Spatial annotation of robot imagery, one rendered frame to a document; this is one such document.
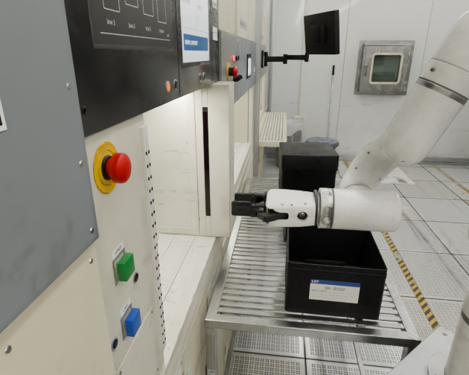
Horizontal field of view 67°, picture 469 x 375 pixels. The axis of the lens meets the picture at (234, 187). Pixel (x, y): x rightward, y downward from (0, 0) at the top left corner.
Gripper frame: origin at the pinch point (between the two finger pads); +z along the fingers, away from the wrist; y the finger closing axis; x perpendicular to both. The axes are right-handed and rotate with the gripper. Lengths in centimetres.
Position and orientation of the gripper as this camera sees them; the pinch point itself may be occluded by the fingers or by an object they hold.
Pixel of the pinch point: (242, 204)
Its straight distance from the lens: 76.1
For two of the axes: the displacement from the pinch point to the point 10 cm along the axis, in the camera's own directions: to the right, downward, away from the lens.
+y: 1.3, -3.5, 9.3
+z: -9.9, -0.4, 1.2
